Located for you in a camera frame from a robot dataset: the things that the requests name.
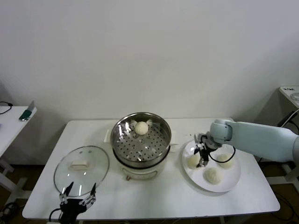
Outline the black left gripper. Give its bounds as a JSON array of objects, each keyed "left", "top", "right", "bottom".
[{"left": 59, "top": 182, "right": 97, "bottom": 223}]

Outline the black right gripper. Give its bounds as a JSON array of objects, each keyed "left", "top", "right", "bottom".
[{"left": 193, "top": 134, "right": 221, "bottom": 168}]

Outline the white steamed baozi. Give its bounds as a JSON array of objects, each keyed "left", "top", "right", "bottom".
[
  {"left": 217, "top": 154, "right": 235, "bottom": 169},
  {"left": 188, "top": 155, "right": 201, "bottom": 169},
  {"left": 134, "top": 121, "right": 149, "bottom": 136},
  {"left": 204, "top": 167, "right": 222, "bottom": 185}
]

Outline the round glass pot lid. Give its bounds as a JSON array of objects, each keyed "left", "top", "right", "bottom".
[{"left": 53, "top": 146, "right": 110, "bottom": 197}]

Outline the stainless steel steamer basket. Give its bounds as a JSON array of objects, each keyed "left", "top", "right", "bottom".
[{"left": 104, "top": 112, "right": 180, "bottom": 164}]

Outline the white round plate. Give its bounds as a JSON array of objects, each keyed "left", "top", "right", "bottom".
[{"left": 181, "top": 139, "right": 242, "bottom": 193}]

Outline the white work table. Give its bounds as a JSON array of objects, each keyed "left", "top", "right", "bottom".
[{"left": 22, "top": 117, "right": 281, "bottom": 221}]

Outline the black power adapter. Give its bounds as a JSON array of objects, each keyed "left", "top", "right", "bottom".
[{"left": 279, "top": 111, "right": 295, "bottom": 128}]

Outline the white side table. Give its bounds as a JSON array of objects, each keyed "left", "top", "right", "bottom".
[{"left": 0, "top": 106, "right": 38, "bottom": 194}]

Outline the white side cabinet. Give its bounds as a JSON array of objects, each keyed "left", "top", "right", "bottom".
[{"left": 279, "top": 85, "right": 299, "bottom": 110}]

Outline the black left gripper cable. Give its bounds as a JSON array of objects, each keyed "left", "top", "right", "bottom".
[{"left": 48, "top": 207, "right": 62, "bottom": 221}]

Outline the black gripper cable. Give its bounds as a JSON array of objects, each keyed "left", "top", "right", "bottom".
[
  {"left": 48, "top": 207, "right": 62, "bottom": 221},
  {"left": 209, "top": 144, "right": 236, "bottom": 164}
]

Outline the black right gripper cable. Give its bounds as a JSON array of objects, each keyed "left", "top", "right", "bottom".
[{"left": 209, "top": 144, "right": 236, "bottom": 164}]

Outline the black floor cable bundle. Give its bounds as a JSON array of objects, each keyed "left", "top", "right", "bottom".
[{"left": 0, "top": 202, "right": 24, "bottom": 219}]

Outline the green handled tool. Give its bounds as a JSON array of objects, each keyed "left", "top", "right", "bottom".
[{"left": 18, "top": 100, "right": 37, "bottom": 122}]

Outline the black cable on side table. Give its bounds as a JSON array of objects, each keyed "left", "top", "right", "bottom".
[{"left": 0, "top": 101, "right": 14, "bottom": 115}]

